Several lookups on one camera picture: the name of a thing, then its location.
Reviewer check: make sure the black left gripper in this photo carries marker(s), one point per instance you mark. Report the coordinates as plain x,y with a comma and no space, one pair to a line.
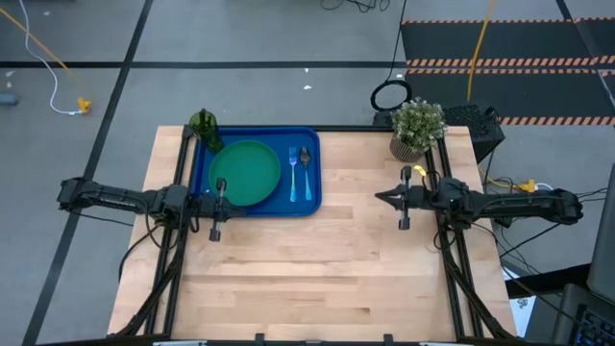
211,210

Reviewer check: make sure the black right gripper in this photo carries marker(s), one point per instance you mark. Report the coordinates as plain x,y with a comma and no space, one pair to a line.
418,198

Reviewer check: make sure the green plastic plate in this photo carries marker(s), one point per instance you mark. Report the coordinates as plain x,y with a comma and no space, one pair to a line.
245,165

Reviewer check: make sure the green ribbed plastic cup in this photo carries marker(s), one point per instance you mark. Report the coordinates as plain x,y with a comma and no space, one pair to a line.
207,130

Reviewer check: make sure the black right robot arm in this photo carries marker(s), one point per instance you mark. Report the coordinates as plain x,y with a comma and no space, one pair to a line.
519,204

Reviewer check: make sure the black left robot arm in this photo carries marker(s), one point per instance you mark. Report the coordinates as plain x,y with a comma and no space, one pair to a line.
115,198

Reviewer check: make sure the blue plastic tray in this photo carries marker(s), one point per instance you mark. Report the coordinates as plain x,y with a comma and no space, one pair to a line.
314,144

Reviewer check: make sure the small yellow tag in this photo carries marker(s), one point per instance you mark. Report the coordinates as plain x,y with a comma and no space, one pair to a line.
419,169

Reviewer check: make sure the artificial plant in ribbed pot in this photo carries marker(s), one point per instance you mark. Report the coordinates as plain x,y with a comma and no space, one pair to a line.
418,125

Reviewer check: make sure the black power adapter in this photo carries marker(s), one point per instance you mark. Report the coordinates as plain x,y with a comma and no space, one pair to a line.
503,222

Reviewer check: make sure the black table clamp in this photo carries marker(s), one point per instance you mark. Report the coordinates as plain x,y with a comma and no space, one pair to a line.
259,339
388,339

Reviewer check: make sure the white printed paper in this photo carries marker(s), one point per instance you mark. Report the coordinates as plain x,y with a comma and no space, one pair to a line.
520,310

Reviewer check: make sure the black hazard-striped floor mat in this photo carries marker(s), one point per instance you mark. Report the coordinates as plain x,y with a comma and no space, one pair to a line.
504,43

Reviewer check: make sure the black side desk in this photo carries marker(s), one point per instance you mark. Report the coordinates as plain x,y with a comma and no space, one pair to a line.
567,312

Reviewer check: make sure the grey computer monitor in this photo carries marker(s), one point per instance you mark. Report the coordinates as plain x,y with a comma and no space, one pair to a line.
605,240

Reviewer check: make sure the black keyboard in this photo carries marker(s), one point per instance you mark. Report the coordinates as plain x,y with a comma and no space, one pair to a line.
598,329

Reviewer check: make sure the small grey floor object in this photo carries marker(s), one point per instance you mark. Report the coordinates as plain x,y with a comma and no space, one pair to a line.
7,99

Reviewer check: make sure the black aluminium table frame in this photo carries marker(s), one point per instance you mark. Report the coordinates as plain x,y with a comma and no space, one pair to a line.
351,129

